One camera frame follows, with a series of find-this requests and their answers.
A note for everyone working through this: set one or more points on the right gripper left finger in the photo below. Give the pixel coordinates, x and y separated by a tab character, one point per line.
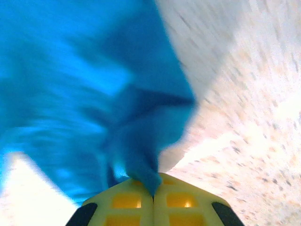
122	204

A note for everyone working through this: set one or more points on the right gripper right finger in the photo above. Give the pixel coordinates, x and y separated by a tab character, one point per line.
185	202

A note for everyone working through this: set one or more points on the blue t-shirt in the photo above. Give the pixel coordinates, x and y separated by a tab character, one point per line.
82	94

